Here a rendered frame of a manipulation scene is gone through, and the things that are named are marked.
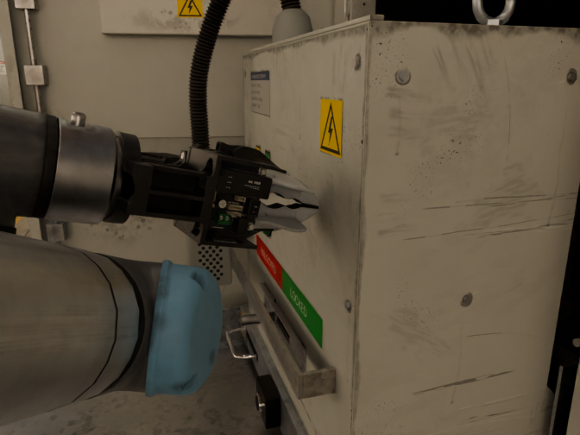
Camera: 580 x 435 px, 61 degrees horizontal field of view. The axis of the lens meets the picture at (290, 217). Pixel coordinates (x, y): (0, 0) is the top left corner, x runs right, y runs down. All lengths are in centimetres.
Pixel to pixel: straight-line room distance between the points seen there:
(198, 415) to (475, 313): 49
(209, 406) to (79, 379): 63
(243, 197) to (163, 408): 52
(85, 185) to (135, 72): 67
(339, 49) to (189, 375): 30
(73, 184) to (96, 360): 17
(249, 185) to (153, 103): 64
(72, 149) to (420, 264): 30
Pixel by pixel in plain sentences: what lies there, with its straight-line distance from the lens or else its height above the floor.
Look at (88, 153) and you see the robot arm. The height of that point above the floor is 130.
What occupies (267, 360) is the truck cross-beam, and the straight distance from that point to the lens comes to 80.
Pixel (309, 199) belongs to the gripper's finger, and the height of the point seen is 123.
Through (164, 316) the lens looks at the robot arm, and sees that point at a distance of 27.
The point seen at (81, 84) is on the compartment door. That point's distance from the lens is 104.
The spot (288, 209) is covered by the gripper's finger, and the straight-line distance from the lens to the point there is 49.
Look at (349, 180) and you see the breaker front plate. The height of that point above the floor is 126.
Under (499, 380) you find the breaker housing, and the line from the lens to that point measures 56.
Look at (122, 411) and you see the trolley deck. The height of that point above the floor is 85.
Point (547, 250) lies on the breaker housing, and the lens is 53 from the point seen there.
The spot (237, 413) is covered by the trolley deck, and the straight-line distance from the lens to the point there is 83.
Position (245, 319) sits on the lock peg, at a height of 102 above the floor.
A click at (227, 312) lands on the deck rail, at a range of 99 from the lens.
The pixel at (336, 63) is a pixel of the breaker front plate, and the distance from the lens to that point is 45.
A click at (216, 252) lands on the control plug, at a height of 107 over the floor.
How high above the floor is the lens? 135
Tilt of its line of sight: 16 degrees down
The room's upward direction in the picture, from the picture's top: straight up
